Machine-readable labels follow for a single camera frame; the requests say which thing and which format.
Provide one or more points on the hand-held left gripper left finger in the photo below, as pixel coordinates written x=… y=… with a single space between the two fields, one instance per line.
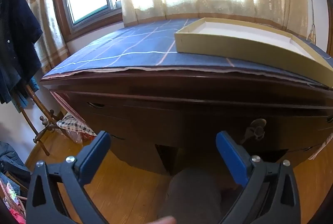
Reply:
x=93 y=159

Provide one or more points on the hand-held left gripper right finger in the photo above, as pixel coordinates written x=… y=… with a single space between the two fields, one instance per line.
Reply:
x=231 y=159

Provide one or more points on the beige shallow cardboard box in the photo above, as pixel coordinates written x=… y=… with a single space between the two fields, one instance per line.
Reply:
x=234 y=44

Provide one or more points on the small wooden drawer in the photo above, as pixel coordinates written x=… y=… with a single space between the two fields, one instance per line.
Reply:
x=104 y=112
x=130 y=143

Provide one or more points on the red plastic bag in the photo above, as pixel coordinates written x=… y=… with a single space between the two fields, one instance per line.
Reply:
x=79 y=136

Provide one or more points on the checked cloth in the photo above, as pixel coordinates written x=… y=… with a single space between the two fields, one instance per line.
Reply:
x=75 y=123

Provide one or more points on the person's grey trouser leg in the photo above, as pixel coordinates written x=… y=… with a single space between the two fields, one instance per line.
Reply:
x=192 y=195

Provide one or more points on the wooden coat rack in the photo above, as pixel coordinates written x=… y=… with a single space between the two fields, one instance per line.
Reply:
x=45 y=125

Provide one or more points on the pink striped cloth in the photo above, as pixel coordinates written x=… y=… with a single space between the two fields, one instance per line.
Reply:
x=65 y=107

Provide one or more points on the dark wooden dresser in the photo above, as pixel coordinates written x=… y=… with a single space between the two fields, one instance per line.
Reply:
x=182 y=99

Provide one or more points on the pink patterned cloth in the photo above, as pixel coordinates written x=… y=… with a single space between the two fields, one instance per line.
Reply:
x=13 y=203

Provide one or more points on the teal garment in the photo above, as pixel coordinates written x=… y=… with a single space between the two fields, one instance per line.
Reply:
x=33 y=86

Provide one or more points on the blue plaid cloth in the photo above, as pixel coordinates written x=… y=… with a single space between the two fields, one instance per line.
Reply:
x=130 y=41

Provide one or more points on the beige patterned curtain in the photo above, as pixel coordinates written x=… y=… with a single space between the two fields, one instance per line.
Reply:
x=49 y=31

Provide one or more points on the navy hanging jacket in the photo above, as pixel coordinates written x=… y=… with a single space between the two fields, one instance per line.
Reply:
x=15 y=39

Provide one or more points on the metal flower ornament stand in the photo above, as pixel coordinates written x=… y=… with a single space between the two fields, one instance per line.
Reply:
x=311 y=5

